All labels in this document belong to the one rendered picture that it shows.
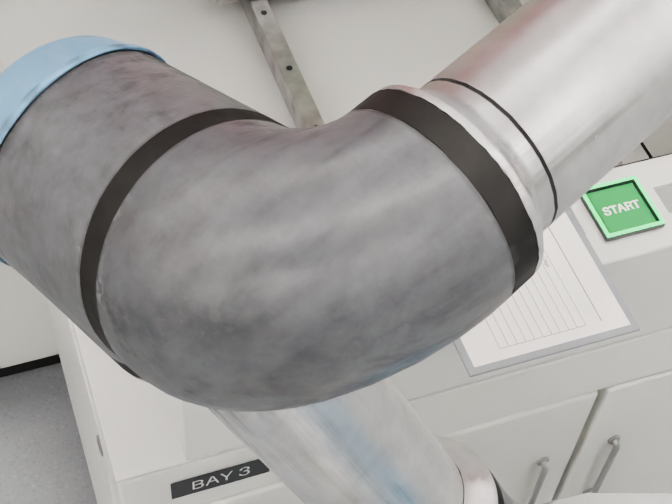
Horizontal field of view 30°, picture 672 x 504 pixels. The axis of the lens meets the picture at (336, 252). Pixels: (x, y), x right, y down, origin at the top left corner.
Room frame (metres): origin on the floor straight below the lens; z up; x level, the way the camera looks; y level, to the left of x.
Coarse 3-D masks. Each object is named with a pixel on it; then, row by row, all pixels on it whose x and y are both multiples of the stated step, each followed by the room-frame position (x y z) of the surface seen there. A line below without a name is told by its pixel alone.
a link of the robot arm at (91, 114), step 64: (64, 64) 0.38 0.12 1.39; (128, 64) 0.38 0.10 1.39; (0, 128) 0.35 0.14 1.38; (64, 128) 0.34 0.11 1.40; (128, 128) 0.33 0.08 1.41; (192, 128) 0.32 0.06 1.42; (0, 192) 0.33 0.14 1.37; (64, 192) 0.31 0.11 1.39; (128, 192) 0.29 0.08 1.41; (0, 256) 0.33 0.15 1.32; (64, 256) 0.29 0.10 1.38; (384, 384) 0.37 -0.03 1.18; (256, 448) 0.32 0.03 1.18; (320, 448) 0.32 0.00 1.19; (384, 448) 0.34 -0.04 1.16; (448, 448) 0.40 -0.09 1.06
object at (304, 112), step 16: (256, 0) 1.04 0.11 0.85; (256, 16) 1.02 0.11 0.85; (272, 16) 1.02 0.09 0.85; (256, 32) 1.01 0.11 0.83; (272, 32) 0.99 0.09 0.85; (272, 48) 0.97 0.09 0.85; (288, 48) 0.97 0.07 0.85; (272, 64) 0.96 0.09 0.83; (288, 64) 0.95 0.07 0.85; (288, 80) 0.93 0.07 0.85; (304, 80) 0.93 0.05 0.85; (288, 96) 0.91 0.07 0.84; (304, 96) 0.91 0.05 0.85; (304, 112) 0.88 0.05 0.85
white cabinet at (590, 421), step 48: (480, 384) 0.61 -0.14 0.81; (528, 384) 0.63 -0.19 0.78; (576, 384) 0.65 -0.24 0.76; (624, 384) 0.68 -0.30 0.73; (96, 432) 0.57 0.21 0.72; (432, 432) 0.59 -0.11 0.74; (480, 432) 0.61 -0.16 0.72; (528, 432) 0.63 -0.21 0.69; (576, 432) 0.66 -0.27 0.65; (624, 432) 0.69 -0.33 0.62; (96, 480) 0.70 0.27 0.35; (144, 480) 0.48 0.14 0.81; (192, 480) 0.50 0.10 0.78; (240, 480) 0.51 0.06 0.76; (528, 480) 0.64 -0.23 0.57; (576, 480) 0.67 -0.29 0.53; (624, 480) 0.70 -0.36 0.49
